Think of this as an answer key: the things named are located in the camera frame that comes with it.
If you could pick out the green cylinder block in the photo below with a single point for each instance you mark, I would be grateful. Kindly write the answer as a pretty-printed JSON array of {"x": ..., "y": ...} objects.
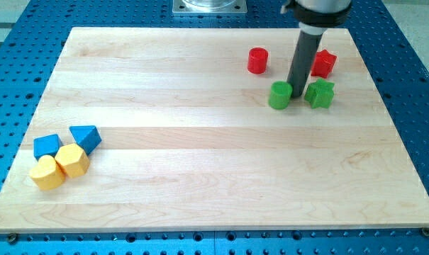
[{"x": 279, "y": 95}]

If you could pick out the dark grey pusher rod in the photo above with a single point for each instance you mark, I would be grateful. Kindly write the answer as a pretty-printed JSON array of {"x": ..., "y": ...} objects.
[{"x": 304, "y": 55}]

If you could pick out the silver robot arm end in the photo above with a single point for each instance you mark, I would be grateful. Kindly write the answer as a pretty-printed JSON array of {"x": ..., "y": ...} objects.
[{"x": 316, "y": 16}]

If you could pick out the wooden board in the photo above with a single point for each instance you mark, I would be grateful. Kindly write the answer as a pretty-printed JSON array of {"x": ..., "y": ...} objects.
[{"x": 189, "y": 142}]

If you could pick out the red cylinder block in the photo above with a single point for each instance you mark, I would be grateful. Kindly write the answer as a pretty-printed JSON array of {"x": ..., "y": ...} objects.
[{"x": 257, "y": 60}]

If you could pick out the green star block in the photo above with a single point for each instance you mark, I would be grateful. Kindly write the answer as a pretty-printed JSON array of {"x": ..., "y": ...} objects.
[{"x": 320, "y": 93}]

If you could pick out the blue triangle block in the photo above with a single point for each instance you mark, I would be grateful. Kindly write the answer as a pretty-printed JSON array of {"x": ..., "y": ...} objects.
[{"x": 86, "y": 136}]

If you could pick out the red star block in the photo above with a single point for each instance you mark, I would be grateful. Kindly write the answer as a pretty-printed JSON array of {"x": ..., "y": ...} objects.
[{"x": 323, "y": 64}]

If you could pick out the yellow pentagon block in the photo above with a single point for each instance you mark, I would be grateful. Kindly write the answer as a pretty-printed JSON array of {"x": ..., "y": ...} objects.
[{"x": 73, "y": 160}]

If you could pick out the blue cube block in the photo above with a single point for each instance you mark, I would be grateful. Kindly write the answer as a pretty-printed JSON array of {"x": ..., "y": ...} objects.
[{"x": 46, "y": 145}]

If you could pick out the yellow heart block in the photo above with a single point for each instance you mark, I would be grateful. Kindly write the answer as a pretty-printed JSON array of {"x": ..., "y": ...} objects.
[{"x": 47, "y": 174}]

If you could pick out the blue perforated table plate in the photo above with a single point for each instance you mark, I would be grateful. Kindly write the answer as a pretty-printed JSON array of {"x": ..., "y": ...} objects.
[{"x": 38, "y": 35}]

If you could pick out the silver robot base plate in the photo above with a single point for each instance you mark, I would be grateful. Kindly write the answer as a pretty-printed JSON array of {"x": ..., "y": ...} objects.
[{"x": 209, "y": 6}]

